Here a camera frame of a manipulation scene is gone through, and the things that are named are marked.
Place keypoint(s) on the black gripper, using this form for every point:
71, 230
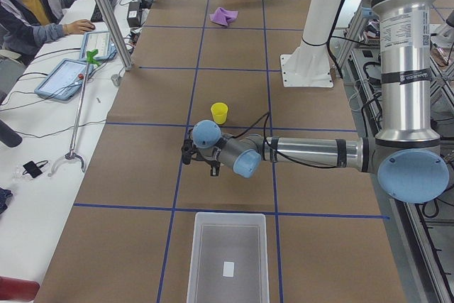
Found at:
206, 160

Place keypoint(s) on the purple cloth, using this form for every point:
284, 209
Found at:
223, 17

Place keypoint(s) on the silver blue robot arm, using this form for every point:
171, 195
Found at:
239, 66

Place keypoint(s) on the translucent white plastic box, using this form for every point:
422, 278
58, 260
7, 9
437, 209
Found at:
229, 258

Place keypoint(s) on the yellow plastic cup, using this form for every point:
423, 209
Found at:
219, 112

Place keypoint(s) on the reacher grabber tool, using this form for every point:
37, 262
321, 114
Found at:
72, 155

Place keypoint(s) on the far blue teach pendant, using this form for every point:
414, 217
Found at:
97, 40

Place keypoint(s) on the blue teach pendant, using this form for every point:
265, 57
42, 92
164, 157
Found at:
64, 81
97, 40

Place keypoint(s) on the black power adapter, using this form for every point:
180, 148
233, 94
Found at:
134, 15

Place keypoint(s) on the near blue teach pendant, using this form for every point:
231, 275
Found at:
64, 81

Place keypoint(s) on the small black device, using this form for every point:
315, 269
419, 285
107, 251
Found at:
34, 169

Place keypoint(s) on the seated person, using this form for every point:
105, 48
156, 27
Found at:
29, 24

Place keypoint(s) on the white pedestal column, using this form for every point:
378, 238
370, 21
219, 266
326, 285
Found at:
308, 65

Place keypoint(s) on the aluminium frame post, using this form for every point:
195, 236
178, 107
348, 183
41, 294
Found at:
116, 35

